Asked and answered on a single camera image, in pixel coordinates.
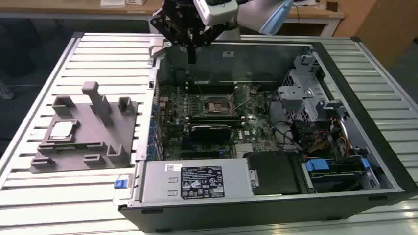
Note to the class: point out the metal locking lever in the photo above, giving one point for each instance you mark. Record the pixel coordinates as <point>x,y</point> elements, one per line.
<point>202,91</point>
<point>243,102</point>

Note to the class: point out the blue plastic clip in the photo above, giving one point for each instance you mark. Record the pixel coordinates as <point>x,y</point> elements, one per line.
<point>365,163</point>

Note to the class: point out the silver CPU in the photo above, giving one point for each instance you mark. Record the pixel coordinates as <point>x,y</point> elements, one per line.
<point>62,130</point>

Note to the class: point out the silver metal drive cage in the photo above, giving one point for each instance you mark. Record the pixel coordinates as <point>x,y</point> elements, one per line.
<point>294,95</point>

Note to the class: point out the grey chair base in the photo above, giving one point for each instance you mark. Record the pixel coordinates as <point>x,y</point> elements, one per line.
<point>7,91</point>

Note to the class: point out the small white box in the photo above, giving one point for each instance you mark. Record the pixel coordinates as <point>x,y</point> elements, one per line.
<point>135,1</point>

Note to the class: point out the wooden desk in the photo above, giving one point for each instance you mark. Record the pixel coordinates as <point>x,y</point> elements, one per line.
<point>98,9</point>

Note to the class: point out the grey parts rack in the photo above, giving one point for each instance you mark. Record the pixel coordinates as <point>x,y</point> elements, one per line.
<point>82,132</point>

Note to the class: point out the wooden cabinet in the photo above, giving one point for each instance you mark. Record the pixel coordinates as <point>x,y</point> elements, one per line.
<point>385,29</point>

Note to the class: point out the black plastic shroud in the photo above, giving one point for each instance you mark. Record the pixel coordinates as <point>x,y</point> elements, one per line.
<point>274,171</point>

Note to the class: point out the CPU socket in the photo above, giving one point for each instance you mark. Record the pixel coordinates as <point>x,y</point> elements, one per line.
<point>215,105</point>

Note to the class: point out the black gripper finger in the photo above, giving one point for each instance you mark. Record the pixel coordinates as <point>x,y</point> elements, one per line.
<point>193,49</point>
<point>213,33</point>

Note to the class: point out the blue disk carrier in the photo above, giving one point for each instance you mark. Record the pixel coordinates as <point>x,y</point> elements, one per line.
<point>317,166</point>

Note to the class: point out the dark office chair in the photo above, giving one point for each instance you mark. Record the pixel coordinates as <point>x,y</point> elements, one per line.
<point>19,49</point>

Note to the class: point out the blue case latch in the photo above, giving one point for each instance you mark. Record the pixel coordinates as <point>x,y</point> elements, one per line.
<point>120,184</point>

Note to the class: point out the RAM slot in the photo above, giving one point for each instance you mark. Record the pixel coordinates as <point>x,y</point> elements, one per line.
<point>213,85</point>
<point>213,91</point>

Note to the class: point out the small silver heatsink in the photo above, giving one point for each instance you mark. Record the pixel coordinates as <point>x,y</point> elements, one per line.
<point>245,149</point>

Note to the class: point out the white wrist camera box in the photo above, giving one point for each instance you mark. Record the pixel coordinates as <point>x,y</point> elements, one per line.
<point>218,12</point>

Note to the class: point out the black open PC case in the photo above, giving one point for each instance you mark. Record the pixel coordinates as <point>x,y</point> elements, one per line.
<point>229,215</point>

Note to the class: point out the silver power supply unit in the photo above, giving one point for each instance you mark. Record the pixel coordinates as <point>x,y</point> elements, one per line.
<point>157,181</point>

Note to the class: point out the black graphics card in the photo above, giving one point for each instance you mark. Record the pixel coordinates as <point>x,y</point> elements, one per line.
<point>209,134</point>

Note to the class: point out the white paper sheet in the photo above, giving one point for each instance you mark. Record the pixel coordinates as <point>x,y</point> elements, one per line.
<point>112,2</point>

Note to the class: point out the black RAM stick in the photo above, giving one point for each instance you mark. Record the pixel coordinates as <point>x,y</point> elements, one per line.
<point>214,117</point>
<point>214,122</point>

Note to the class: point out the green motherboard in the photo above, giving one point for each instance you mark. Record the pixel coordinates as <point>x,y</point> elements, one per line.
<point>258,127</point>

